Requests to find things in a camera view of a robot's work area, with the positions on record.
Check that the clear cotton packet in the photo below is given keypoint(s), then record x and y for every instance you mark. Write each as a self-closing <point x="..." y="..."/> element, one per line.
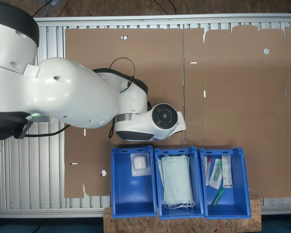
<point x="140" y="165"/>

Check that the blue bin with cotton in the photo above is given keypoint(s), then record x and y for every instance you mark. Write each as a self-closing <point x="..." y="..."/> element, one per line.
<point x="133" y="194"/>

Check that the brown cardboard sheet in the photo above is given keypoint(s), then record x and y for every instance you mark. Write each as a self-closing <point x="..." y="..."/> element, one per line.
<point x="148" y="48"/>
<point x="245" y="109"/>

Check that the stack of white face masks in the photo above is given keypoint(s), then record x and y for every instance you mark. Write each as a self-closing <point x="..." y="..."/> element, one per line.
<point x="177" y="179"/>

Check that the red-capped swab tube packet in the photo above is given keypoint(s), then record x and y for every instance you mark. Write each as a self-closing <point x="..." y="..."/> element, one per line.
<point x="208" y="170"/>

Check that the blue bin with masks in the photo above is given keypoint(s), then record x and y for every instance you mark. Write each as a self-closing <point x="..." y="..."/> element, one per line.
<point x="198" y="179"/>

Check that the green-printed clear packet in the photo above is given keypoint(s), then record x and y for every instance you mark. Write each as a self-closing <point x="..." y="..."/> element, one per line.
<point x="216" y="174"/>

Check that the white printed flat packet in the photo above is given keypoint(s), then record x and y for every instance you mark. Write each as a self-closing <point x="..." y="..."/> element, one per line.
<point x="227" y="172"/>

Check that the green tube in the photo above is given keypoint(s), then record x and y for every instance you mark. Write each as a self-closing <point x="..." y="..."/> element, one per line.
<point x="218" y="197"/>

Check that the blue bin with swab packets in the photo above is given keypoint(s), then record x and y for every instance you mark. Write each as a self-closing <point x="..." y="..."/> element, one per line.
<point x="240" y="174"/>

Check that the chipboard wooden block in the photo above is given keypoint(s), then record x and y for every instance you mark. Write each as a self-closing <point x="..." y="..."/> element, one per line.
<point x="184" y="225"/>

